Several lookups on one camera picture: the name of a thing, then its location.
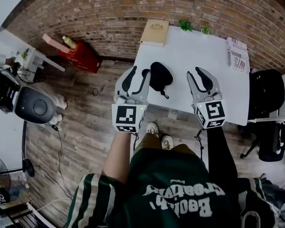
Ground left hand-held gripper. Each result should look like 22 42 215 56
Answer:
111 66 152 134

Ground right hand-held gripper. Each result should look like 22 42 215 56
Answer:
186 66 228 130

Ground black zippered pouch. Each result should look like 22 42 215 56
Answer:
150 61 174 100

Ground person's right forearm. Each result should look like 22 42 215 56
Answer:
205 127 238 182

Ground person's left forearm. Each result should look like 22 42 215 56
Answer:
102 132 133 182

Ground person's left shoe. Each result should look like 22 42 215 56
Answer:
146 122 160 137

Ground person's shoe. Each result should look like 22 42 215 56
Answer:
146 122 160 137
161 134 174 150

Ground patterned paper box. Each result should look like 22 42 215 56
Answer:
226 36 250 74

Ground beige hardcover book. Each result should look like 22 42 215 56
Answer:
139 19 170 48

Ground red box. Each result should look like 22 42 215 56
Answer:
59 41 103 74

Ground person's brown trousers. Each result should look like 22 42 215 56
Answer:
135 134 198 156

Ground person's right shoe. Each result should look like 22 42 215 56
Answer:
161 134 174 150

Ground broad-leaf potted plant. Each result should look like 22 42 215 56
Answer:
177 19 194 32

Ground yellow-green drink bottle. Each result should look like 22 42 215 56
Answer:
62 36 78 49

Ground pink long box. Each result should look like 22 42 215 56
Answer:
42 33 71 54

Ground white side table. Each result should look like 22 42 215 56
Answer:
4 47 67 84

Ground dark oval device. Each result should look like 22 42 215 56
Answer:
15 86 57 124

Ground person's green striped jersey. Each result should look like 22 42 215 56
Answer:
66 148 276 228

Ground trailing green plant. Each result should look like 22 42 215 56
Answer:
10 47 30 61

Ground black standing fan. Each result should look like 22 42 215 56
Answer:
0 153 35 196

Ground black metal rack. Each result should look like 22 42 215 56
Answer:
4 202 57 228

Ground black floor cable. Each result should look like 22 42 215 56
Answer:
92 83 107 96

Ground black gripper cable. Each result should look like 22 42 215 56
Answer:
195 128 205 161
132 133 140 152

